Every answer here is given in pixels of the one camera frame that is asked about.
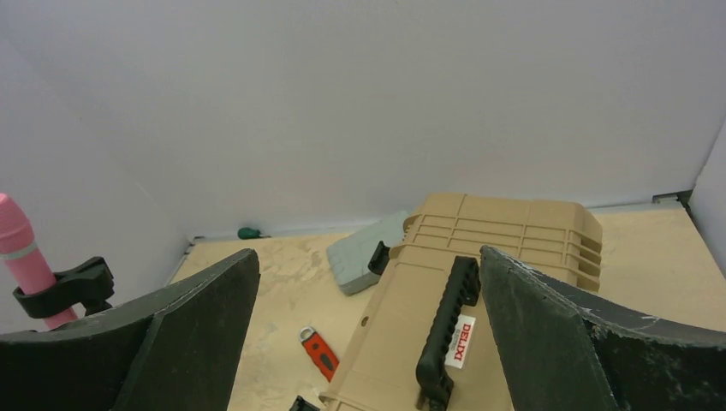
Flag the tan plastic tool case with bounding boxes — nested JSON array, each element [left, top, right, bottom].
[[321, 193, 603, 410]]

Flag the green handled screwdriver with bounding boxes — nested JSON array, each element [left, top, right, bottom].
[[236, 227, 269, 240]]

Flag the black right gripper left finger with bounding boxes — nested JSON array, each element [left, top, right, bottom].
[[1, 249, 260, 410]]

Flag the red adjustable wrench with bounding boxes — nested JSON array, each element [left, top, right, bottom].
[[298, 326, 339, 382]]

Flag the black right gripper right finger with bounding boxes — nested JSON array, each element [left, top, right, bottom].
[[480, 246, 725, 410]]

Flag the black clip microphone stand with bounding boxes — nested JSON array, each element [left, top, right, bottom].
[[13, 257, 115, 319]]

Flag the pink microphone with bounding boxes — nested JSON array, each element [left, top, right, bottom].
[[1, 194, 57, 295]]

